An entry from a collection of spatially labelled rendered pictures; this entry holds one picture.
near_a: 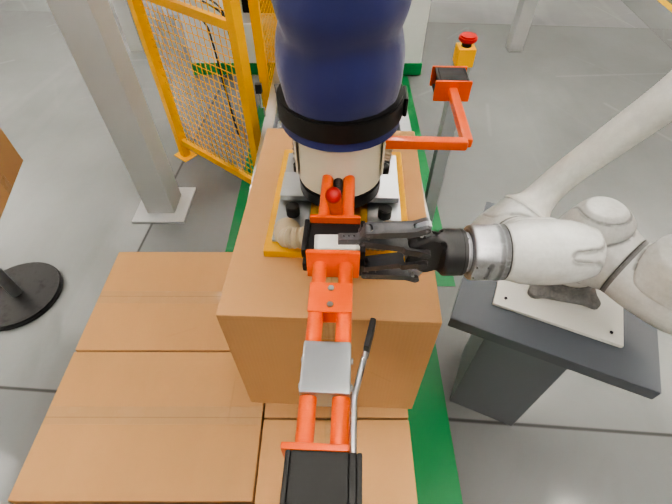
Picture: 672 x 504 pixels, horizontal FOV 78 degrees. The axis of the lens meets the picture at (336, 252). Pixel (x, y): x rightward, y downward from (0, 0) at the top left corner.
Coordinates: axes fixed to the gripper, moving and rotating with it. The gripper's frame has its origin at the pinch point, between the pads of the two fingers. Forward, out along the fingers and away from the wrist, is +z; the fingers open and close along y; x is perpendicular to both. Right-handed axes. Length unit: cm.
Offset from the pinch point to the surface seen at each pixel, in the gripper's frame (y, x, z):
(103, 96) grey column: 45, 130, 105
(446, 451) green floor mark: 120, 2, -42
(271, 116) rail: 60, 138, 32
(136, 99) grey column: 51, 138, 94
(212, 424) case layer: 65, -6, 34
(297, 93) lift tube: -16.8, 18.2, 6.0
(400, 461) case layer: 65, -15, -16
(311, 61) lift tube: -22.0, 17.8, 3.6
